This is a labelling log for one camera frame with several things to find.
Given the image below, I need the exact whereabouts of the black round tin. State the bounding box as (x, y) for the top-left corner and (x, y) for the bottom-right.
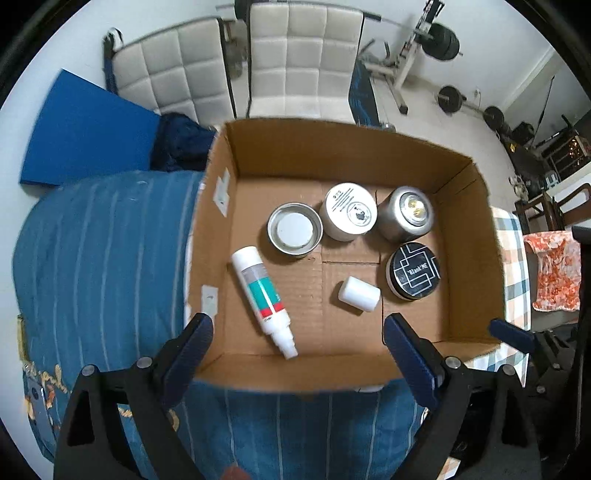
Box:
(386, 241), (441, 301)

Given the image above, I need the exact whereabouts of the small white cylinder bottle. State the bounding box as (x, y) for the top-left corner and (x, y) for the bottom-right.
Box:
(338, 276), (382, 312)

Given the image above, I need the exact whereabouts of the white spray bottle teal label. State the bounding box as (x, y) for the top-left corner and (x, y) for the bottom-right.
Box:
(231, 246), (298, 359)

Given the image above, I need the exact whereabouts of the silver metal can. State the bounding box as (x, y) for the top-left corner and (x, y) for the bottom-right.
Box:
(377, 186), (435, 243)

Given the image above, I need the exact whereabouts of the shallow silver tin lid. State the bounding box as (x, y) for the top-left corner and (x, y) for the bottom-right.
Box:
(266, 202), (324, 258)

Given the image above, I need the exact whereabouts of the white round jar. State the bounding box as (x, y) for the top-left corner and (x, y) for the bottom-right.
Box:
(320, 182), (378, 242)

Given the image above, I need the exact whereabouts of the orange floral towel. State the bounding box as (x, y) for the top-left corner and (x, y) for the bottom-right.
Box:
(524, 230), (581, 312)

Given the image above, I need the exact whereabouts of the blue striped cloth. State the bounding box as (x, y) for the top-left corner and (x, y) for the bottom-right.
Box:
(13, 171), (422, 479)

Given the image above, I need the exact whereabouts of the brown wooden chair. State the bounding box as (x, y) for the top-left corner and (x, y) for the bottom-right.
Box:
(514, 182), (591, 232)

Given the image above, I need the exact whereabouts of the open cardboard box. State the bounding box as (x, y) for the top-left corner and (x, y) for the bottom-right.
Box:
(187, 118), (505, 393)

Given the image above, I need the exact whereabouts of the dark blue bag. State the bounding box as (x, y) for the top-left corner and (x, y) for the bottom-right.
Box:
(150, 113), (216, 173)

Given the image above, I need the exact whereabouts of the blue foam cushion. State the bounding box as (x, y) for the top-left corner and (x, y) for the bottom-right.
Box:
(20, 70), (159, 186)

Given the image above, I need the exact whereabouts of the floor barbell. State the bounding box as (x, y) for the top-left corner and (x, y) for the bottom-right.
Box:
(436, 85), (505, 131)

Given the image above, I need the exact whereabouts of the black blue bench pad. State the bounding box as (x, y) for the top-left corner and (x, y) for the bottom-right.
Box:
(349, 60), (381, 127)

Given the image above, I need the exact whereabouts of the left white quilted chair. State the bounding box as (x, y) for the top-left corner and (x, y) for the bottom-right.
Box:
(102, 17), (236, 127)

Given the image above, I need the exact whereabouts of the white quilted chair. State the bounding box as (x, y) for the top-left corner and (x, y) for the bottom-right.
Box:
(102, 17), (236, 127)
(247, 2), (365, 124)

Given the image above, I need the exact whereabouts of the white weight bench rack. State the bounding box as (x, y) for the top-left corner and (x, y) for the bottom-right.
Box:
(358, 1), (445, 115)

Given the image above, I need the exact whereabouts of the barbell on rack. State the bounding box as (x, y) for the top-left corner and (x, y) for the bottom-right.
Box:
(216, 0), (464, 62)

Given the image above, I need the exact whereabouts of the right white quilted chair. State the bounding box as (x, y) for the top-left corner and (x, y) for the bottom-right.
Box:
(247, 2), (365, 124)

